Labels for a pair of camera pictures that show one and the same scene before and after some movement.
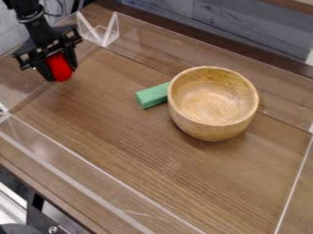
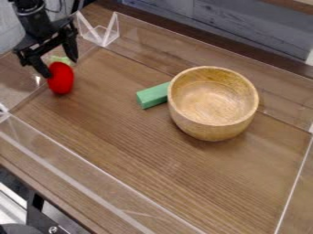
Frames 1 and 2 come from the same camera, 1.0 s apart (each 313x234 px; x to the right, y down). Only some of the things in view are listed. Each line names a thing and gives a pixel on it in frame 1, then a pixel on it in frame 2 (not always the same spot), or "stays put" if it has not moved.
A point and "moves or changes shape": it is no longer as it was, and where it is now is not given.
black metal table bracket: x=36 y=218 stays put
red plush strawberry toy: x=61 y=67 moves or changes shape
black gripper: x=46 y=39 stays put
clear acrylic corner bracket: x=99 y=35 stays put
